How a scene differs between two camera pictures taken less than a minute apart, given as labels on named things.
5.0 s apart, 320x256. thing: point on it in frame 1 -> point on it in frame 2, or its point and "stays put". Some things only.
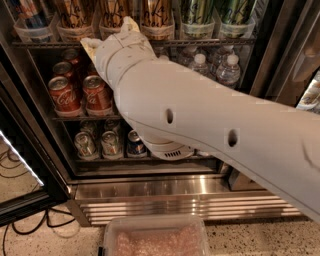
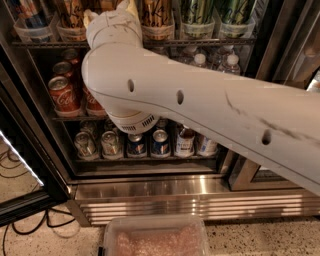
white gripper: x=124 y=48 -> x=108 y=20
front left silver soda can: x=84 y=146 stays put
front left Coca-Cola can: x=64 y=96 stays put
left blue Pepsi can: x=135 y=146 stays put
